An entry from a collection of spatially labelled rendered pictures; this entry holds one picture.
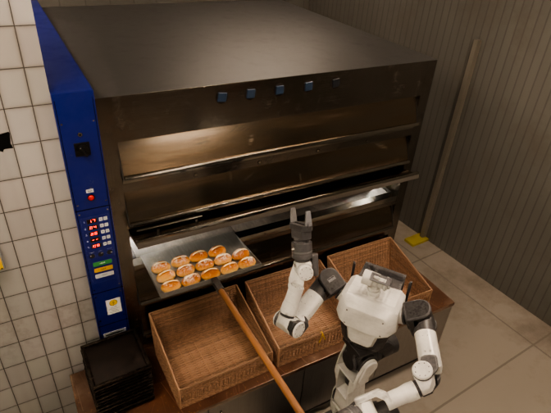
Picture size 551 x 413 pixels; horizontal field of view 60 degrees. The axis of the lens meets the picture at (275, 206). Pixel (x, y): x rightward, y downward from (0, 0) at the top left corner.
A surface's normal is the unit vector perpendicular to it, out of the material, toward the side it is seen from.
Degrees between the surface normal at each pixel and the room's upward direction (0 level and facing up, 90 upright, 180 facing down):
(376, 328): 91
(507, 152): 90
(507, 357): 0
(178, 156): 70
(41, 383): 90
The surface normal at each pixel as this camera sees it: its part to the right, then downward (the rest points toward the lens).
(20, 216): 0.47, 0.50
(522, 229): -0.84, 0.25
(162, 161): 0.47, 0.18
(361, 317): -0.46, 0.47
